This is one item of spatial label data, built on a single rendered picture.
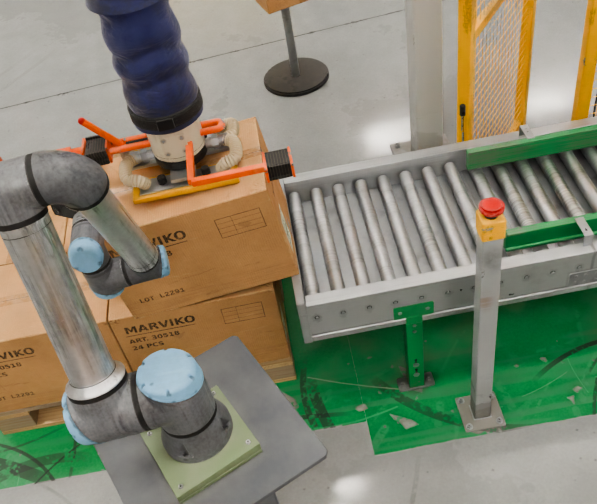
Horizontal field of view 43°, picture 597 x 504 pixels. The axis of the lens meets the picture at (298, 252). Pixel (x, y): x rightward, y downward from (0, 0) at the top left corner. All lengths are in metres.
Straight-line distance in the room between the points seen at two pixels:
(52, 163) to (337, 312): 1.24
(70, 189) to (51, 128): 3.23
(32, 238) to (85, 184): 0.16
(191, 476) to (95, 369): 0.38
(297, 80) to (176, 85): 2.44
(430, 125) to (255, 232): 1.55
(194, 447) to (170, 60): 1.05
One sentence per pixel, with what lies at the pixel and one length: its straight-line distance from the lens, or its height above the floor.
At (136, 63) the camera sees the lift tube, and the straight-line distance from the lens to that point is 2.18.
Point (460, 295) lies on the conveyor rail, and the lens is 2.61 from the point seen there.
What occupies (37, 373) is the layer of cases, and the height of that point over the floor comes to 0.34.
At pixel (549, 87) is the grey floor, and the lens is 4.47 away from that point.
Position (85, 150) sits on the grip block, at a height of 1.14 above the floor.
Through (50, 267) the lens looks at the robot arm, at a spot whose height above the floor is 1.38.
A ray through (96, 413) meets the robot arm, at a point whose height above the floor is 1.02.
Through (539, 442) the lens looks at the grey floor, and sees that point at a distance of 2.89.
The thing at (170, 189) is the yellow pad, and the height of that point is 1.02.
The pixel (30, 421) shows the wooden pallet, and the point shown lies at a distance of 3.23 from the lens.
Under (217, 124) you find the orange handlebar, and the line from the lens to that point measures 2.41.
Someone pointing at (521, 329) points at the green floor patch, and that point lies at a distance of 3.17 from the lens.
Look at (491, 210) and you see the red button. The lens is 2.11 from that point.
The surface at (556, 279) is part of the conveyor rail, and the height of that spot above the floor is 0.48.
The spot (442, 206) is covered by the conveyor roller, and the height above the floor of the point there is 0.55.
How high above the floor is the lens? 2.47
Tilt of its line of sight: 45 degrees down
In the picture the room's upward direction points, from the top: 11 degrees counter-clockwise
